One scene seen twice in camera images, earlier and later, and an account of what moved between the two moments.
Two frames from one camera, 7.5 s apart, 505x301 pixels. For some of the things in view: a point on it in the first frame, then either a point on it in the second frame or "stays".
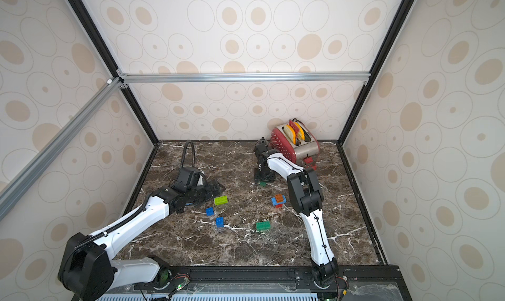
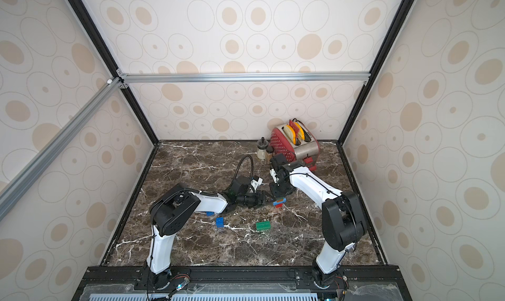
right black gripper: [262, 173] to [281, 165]
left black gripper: [211, 192] to [260, 201]
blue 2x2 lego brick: [219, 222] stays
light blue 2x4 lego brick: [275, 202] stays
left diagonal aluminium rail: [11, 192] stays
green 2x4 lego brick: [263, 225] stays
